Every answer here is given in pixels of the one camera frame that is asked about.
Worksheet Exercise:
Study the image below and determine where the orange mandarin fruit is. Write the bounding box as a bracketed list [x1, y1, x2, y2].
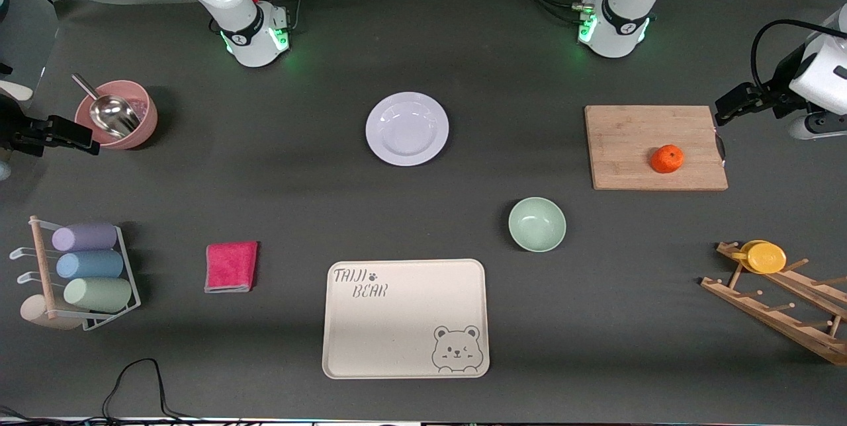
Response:
[650, 144, 685, 174]

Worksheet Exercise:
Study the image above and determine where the white round plate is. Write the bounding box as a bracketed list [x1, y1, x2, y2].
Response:
[365, 92, 449, 167]

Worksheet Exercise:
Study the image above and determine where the metal scoop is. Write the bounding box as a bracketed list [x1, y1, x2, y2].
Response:
[71, 73, 142, 138]

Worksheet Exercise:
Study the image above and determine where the pink bowl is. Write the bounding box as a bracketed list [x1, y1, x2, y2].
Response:
[74, 80, 159, 150]

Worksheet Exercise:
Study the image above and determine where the purple cup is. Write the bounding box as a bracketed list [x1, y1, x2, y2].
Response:
[52, 222, 118, 253]

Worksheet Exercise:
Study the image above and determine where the wooden cutting board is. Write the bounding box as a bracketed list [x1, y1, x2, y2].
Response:
[584, 105, 729, 191]

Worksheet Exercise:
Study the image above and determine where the blue cup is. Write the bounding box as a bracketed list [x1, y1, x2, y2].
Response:
[56, 251, 124, 280]

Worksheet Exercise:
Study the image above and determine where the yellow cup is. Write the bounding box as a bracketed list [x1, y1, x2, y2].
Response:
[731, 240, 787, 275]

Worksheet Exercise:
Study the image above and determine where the green cup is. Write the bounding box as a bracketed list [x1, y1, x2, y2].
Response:
[64, 277, 133, 313]

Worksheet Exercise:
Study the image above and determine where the beige cup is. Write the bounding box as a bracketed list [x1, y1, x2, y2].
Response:
[20, 295, 83, 331]

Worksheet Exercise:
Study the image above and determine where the pink folded cloth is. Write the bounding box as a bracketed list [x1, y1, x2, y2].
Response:
[204, 241, 259, 294]

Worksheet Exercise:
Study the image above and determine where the wooden peg drying rack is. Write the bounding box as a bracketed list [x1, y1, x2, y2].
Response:
[701, 241, 847, 367]

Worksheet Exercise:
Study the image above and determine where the pale green bowl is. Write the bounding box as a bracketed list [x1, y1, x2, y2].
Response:
[508, 197, 567, 253]

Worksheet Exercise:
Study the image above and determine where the cream bear print tray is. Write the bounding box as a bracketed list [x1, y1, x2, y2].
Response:
[322, 259, 490, 380]

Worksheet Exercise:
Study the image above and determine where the white wire cup rack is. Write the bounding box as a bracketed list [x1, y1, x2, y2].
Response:
[10, 216, 142, 332]

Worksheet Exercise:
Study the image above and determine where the black looped table cable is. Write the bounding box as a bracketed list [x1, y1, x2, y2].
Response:
[0, 359, 265, 426]

